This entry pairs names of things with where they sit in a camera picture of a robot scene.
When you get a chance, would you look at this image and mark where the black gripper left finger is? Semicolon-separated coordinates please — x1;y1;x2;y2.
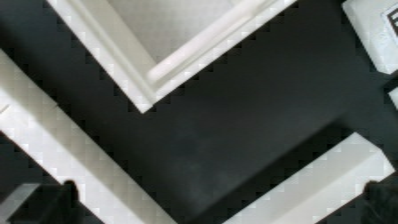
0;181;79;224

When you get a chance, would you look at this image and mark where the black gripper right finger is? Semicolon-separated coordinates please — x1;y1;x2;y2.
358;181;398;224

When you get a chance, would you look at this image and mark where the white cabinet body box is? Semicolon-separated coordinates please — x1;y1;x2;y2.
45;0;296;111

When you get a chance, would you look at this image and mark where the white cabinet door panel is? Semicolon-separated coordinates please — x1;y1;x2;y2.
342;0;398;74

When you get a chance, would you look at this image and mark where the white U-shaped fence frame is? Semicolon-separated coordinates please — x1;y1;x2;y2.
0;50;175;224

